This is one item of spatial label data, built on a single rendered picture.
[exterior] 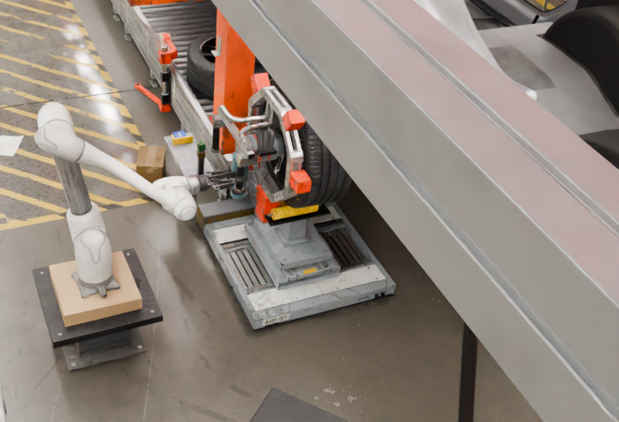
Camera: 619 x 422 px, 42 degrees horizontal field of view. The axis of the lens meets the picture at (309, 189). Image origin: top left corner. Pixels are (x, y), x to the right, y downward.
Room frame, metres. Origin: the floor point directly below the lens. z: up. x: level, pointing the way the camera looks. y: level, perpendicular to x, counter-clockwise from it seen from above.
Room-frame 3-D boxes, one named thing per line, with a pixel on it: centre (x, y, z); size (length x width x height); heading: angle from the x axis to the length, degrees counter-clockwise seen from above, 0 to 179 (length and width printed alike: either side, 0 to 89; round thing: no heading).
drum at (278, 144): (3.26, 0.27, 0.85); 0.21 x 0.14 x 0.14; 119
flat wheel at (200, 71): (4.88, 0.61, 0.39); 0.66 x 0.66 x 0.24
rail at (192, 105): (4.84, 1.05, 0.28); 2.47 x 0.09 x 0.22; 29
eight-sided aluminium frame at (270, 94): (3.29, 0.21, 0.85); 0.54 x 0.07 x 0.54; 29
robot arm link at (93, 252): (2.70, 0.94, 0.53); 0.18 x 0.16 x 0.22; 24
